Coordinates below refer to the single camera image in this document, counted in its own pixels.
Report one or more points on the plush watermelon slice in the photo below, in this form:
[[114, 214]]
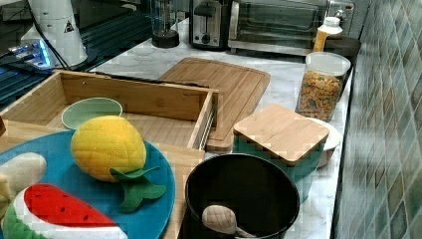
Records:
[[44, 211]]

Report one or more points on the wooden cutting board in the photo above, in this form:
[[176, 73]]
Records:
[[240, 90]]

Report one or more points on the silver toaster oven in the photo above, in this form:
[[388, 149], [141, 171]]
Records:
[[283, 26]]

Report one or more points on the black silver toaster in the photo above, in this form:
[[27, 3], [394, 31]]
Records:
[[209, 24]]

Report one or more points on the beige wooden spoon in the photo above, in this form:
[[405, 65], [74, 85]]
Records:
[[223, 220]]

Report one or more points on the yellow plush pineapple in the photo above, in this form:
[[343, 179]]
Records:
[[111, 149]]

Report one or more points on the blue round plate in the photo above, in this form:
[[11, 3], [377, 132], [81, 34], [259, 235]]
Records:
[[148, 221]]

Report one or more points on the black utensil pot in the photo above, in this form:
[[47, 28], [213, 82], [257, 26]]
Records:
[[264, 199]]

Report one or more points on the plush banana toy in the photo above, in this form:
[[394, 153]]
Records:
[[19, 173]]

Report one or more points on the teal canister with wooden lid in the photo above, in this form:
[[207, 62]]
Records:
[[290, 141]]

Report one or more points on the wooden drawer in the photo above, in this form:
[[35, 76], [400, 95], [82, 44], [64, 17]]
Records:
[[162, 112]]

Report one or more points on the clear cereal jar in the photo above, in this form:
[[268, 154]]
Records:
[[322, 85]]

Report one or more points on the glass french press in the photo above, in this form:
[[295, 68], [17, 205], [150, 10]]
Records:
[[164, 24]]

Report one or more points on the light green bowl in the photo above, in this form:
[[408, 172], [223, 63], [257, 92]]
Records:
[[79, 112]]

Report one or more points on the orange bottle with white cap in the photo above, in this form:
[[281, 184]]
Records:
[[329, 27]]

